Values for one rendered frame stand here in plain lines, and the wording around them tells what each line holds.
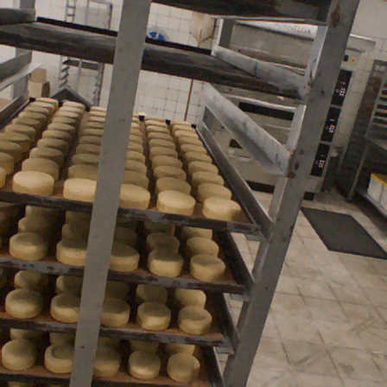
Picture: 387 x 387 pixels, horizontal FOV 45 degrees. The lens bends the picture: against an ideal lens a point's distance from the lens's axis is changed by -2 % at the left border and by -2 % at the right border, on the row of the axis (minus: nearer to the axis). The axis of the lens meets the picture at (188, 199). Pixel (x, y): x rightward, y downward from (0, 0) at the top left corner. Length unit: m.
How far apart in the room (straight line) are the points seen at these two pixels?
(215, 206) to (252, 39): 4.98
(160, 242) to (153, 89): 5.89
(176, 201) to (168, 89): 5.96
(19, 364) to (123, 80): 0.43
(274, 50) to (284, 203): 5.04
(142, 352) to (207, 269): 0.19
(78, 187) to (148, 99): 5.99
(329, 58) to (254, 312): 0.34
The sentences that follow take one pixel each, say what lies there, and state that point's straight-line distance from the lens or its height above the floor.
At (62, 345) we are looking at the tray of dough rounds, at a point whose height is 1.24.
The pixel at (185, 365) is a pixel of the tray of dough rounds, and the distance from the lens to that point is 0.78.
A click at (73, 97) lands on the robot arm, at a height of 1.26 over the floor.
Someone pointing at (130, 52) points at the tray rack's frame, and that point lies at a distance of 0.54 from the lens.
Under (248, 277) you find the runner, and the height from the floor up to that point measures 1.42.
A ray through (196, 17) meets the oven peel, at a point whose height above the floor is 1.85.
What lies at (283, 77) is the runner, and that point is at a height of 1.69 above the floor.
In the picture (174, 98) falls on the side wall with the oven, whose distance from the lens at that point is 6.57.
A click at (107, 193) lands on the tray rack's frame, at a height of 1.52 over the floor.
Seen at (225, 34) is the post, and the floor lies 1.73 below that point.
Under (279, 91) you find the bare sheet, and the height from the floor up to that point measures 1.67.
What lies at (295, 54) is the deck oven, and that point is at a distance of 5.68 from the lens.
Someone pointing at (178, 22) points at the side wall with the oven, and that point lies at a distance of 6.50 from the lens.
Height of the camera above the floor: 1.72
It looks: 20 degrees down
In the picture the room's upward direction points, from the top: 12 degrees clockwise
